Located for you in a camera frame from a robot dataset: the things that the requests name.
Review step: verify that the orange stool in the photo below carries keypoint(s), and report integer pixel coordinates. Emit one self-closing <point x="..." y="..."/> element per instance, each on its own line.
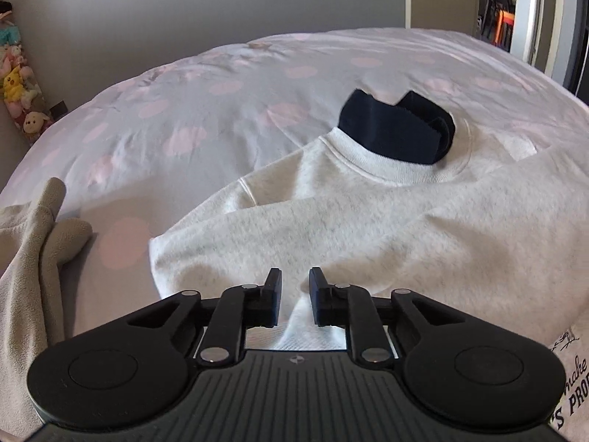
<point x="505" y="30"/>

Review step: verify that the white door frame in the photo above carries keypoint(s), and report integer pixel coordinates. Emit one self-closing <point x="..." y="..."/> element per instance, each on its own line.
<point x="534" y="14"/>

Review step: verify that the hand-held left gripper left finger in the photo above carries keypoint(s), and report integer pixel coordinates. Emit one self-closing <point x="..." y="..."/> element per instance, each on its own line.
<point x="275" y="297"/>

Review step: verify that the beige fleece garment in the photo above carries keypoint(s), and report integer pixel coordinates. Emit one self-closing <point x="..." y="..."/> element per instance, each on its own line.
<point x="27" y="276"/>

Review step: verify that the dark sliding door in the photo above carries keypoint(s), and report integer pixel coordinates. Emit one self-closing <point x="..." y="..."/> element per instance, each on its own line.
<point x="579" y="27"/>

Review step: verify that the navy shirt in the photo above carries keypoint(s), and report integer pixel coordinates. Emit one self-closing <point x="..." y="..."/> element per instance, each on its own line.
<point x="398" y="129"/>

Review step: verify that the bed with pink dotted sheet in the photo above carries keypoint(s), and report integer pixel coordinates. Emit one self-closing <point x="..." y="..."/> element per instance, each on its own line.
<point x="207" y="101"/>

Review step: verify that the light grey printed sweatshirt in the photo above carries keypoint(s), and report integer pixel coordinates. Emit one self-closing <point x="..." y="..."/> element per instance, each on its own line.
<point x="368" y="221"/>

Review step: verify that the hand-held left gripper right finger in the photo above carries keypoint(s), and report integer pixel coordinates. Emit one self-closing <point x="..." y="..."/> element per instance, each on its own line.
<point x="314" y="297"/>

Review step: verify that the hanging plush toys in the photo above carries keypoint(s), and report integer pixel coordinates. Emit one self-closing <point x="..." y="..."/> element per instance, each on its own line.
<point x="18" y="83"/>

